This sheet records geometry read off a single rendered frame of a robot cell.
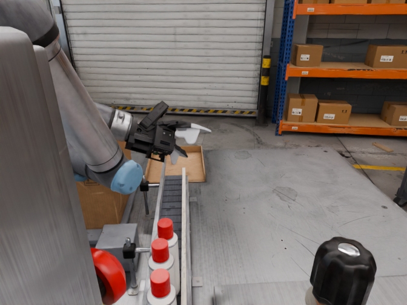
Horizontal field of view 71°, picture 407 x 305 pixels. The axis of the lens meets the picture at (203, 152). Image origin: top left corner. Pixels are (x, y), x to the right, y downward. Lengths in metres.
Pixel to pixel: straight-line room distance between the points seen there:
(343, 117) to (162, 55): 2.75
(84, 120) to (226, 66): 4.06
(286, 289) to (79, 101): 0.62
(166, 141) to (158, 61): 3.98
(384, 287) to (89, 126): 0.77
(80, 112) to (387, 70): 3.90
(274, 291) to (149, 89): 4.28
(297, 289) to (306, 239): 0.26
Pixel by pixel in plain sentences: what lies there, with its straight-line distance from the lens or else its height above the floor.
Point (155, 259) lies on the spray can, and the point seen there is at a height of 1.06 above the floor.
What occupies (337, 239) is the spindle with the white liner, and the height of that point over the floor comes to 1.18.
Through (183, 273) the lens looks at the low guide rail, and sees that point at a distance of 0.75.
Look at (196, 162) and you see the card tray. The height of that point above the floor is 0.83.
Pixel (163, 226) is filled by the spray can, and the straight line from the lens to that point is 0.62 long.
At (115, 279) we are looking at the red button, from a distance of 0.20.
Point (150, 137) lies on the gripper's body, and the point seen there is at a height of 1.20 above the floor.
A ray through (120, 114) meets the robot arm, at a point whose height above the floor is 1.27.
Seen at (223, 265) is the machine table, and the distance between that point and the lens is 0.89.
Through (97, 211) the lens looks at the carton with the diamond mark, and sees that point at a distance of 0.98.
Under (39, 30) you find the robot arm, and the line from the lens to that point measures 0.45.
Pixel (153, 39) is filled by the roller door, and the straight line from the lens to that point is 4.65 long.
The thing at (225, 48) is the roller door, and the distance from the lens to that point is 4.49.
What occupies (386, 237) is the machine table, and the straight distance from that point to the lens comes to 1.14.
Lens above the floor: 1.48
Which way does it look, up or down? 25 degrees down
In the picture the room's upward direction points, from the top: straight up
